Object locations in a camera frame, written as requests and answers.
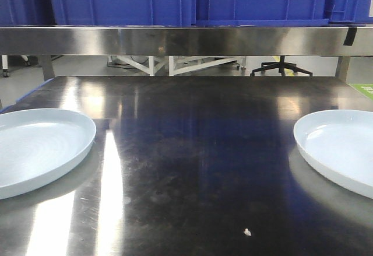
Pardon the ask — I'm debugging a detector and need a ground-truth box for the light blue plate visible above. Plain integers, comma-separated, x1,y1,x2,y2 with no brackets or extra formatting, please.
1,108,97,199
293,110,372,199

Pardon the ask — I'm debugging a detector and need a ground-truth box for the black office chair base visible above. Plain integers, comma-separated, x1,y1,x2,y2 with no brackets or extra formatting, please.
250,55,313,77

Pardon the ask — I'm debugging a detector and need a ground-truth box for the small white crumb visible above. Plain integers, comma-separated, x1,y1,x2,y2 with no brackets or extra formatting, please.
244,228,252,237

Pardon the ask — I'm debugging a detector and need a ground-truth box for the black tape strip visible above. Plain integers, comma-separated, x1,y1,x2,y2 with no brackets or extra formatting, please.
343,27,357,46

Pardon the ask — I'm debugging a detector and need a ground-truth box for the blue plastic bin far left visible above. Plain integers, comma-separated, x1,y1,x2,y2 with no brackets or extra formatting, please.
1,0,55,26

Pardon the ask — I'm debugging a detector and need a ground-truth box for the white metal frame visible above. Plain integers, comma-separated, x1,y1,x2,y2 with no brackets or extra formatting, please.
107,55,248,76

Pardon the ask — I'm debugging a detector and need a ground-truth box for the steel shelf post left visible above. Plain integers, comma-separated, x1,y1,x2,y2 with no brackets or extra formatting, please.
38,55,55,81

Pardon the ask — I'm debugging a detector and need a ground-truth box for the steel shelf post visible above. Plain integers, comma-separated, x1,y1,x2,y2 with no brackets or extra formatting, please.
335,56,351,83
38,55,55,81

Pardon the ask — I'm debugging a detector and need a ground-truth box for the steel shelf post right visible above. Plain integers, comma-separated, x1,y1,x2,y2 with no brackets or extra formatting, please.
335,56,351,83

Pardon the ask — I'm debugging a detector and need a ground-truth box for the stainless steel shelf rail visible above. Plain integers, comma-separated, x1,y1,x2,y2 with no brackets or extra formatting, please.
1,24,372,56

